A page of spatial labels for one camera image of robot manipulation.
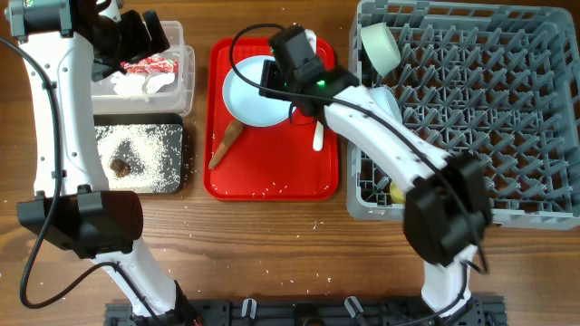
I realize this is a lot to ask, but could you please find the white bowl with rice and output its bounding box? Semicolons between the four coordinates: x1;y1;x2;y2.
370;86;402;122

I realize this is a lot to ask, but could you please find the white napkin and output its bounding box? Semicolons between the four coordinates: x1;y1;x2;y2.
111;72;176;96

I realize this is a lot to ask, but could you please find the clear plastic bin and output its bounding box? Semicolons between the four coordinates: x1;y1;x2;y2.
92;21;195;116

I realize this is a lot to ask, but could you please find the white plastic spoon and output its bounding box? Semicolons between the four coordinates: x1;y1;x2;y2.
313;121;324;152

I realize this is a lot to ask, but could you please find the red snack wrapper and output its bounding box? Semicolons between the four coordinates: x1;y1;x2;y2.
121;54;179;74

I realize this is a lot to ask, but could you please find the grey dishwasher rack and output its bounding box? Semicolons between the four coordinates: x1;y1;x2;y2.
349;1;579;230

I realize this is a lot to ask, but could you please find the black plastic tray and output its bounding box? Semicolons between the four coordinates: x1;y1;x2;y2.
92;112;186;196

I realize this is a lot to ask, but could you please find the large white plate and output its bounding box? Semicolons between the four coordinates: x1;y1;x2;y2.
222;55;290;127

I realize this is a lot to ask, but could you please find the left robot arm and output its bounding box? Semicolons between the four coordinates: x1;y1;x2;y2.
5;0;202;325

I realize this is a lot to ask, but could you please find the mint green bowl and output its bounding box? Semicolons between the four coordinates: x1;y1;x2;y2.
361;23;401;77

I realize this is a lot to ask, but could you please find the brown carrot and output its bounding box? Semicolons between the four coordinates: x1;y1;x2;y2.
208;120;245;169

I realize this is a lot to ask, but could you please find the brown food scrap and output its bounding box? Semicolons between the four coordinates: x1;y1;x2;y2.
110;158;131;178

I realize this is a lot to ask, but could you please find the yellow plastic cup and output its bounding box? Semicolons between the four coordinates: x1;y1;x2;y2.
389;181;406;205

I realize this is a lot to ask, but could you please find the red serving tray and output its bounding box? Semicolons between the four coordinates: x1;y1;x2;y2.
203;38;339;201

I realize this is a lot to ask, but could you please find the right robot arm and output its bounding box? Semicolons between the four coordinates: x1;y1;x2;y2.
259;24;492;319

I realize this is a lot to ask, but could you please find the spilled white rice pile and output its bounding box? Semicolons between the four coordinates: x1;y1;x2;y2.
93;124;183;194

